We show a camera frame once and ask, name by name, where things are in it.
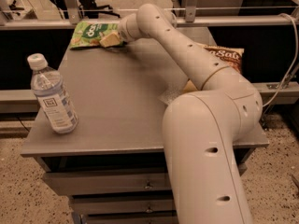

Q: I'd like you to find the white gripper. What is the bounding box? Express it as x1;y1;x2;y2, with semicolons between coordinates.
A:
100;13;143;48

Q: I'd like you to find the green rice chip bag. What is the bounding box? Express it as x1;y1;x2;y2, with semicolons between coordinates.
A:
70;21;118;49

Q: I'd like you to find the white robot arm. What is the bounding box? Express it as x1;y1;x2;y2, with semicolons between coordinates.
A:
118;4;263;224

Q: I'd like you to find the sea salt chip bag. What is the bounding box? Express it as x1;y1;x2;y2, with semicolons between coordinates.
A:
179;43;244;93

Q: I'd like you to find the clear plastic water bottle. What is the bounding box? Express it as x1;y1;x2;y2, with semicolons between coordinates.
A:
27;53;78;134

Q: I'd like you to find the grey drawer cabinet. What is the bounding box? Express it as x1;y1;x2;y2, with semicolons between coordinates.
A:
20;26;270;224

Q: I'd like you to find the metal railing frame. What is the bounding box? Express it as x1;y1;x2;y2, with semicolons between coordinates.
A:
1;0;298;26

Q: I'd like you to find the grey cable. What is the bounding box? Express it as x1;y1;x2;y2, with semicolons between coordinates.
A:
262;12;299;108

